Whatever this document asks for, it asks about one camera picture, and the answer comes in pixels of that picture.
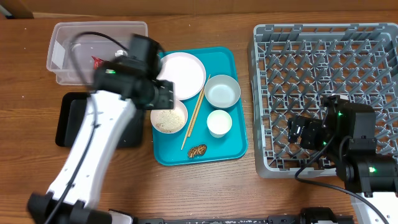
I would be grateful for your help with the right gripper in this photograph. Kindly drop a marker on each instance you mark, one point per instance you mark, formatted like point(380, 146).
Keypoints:
point(310, 125)

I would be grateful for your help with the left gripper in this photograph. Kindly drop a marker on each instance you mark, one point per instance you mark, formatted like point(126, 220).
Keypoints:
point(163, 97)

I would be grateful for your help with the pink bowl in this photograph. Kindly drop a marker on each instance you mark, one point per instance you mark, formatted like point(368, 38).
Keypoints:
point(170, 121)

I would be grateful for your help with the grey-white bowl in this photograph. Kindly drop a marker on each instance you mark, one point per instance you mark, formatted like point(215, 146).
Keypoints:
point(222, 91)

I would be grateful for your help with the red snack wrapper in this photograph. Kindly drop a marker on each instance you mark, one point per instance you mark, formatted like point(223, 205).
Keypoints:
point(97, 62)

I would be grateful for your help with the white cup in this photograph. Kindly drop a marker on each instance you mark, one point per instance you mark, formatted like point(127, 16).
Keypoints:
point(219, 122)

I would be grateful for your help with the white napkin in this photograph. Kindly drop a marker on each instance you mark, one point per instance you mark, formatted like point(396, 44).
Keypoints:
point(120, 53)

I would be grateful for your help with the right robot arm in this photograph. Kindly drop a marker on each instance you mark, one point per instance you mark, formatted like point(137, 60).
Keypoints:
point(346, 136)

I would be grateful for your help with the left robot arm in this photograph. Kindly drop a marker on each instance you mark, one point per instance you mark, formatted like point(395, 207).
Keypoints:
point(120, 88)

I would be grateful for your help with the grey dishwasher rack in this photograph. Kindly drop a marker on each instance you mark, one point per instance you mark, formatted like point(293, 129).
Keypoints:
point(292, 66)

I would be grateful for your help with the large white plate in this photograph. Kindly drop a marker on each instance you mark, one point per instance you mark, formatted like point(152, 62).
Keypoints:
point(187, 73)

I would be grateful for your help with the wooden chopstick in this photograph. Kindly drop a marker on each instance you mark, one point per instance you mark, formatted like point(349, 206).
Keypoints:
point(186, 135)
point(195, 112)

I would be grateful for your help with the teal plastic tray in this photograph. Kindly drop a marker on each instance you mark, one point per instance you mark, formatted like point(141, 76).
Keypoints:
point(167, 147)

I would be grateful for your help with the brown food scrap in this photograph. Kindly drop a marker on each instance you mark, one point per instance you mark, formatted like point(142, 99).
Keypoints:
point(197, 151)

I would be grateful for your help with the black tray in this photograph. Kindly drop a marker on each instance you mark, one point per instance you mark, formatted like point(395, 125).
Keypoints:
point(72, 112)

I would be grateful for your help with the clear plastic bin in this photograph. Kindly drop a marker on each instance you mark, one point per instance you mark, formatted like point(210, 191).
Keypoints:
point(58, 59)

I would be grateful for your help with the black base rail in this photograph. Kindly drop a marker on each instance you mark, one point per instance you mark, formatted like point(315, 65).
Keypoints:
point(311, 215)

